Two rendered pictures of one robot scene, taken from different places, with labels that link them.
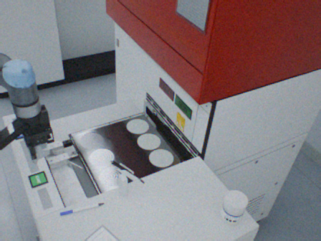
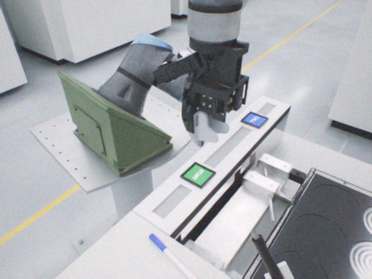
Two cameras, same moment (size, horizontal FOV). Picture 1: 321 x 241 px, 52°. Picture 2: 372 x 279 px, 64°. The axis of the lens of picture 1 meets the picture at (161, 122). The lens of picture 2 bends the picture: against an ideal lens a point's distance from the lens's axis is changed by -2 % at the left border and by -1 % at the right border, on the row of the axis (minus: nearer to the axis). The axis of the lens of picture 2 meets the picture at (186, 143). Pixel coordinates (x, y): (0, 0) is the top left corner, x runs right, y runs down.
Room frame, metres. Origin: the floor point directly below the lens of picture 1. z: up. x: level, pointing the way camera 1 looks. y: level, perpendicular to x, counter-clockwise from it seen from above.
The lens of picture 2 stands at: (0.54, -0.01, 1.41)
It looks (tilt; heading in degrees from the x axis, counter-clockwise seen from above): 39 degrees down; 70
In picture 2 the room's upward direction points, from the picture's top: straight up
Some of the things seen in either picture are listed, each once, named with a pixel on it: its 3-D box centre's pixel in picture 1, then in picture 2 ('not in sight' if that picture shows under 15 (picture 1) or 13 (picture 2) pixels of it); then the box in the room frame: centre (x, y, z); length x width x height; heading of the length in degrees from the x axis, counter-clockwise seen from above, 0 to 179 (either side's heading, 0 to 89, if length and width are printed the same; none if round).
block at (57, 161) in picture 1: (58, 161); (260, 184); (0.87, 0.39, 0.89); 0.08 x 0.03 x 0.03; 123
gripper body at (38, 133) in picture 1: (34, 126); (214, 76); (0.73, 0.38, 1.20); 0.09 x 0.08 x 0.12; 124
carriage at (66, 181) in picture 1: (65, 178); (242, 213); (0.81, 0.35, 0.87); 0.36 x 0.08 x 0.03; 33
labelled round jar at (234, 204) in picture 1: (233, 207); not in sight; (0.64, -0.26, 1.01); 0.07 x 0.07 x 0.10
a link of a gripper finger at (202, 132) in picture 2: (40, 154); (204, 133); (0.72, 0.38, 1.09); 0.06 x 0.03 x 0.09; 124
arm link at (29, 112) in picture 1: (26, 105); (214, 22); (0.73, 0.39, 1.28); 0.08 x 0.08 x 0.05
